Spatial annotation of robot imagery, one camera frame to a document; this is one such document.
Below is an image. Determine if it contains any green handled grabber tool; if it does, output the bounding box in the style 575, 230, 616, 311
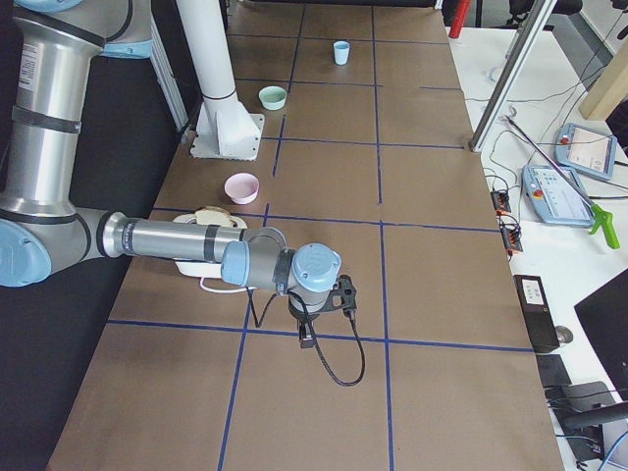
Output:
504, 116, 620, 249

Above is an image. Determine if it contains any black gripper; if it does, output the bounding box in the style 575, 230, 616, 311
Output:
288, 291, 319, 348

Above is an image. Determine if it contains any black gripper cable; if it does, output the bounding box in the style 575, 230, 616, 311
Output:
247, 288, 367, 387

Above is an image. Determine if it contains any aluminium frame post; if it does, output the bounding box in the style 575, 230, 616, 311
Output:
469, 0, 557, 153

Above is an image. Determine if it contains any pink bowl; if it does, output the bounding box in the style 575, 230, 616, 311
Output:
224, 173, 260, 205

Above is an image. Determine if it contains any cream toaster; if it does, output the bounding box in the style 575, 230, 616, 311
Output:
174, 213, 247, 279

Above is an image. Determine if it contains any black power adapter box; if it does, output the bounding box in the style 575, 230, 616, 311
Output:
513, 275, 559, 353

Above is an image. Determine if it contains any toast slice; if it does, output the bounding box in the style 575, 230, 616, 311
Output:
194, 206, 233, 227

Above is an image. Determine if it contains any teach pendant lower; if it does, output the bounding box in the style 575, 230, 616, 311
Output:
521, 165, 594, 228

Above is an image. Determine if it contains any black monitor corner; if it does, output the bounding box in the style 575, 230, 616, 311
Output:
575, 274, 627, 398

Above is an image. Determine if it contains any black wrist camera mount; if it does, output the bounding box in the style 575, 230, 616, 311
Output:
323, 275, 357, 320

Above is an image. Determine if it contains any red cylinder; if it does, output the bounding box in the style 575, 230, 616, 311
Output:
448, 0, 472, 39

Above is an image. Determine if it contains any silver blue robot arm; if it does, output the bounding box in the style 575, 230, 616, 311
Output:
1, 1, 342, 347

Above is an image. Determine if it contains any white toaster power cord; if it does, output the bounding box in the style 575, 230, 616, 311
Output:
198, 276, 249, 295

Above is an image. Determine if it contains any mint green bowl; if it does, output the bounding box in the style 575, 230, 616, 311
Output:
258, 85, 288, 111

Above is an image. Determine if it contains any teach pendant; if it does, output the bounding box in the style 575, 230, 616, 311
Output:
554, 123, 618, 182
521, 165, 594, 228

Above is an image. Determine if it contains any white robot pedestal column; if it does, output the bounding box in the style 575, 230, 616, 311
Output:
177, 0, 265, 161

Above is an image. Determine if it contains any orange black connector block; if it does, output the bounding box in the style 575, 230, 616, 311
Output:
491, 189, 523, 258

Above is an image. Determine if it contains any light blue cup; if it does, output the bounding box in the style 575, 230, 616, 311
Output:
333, 40, 350, 66

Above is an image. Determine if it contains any teach pendant upper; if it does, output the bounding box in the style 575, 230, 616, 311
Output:
554, 123, 618, 182

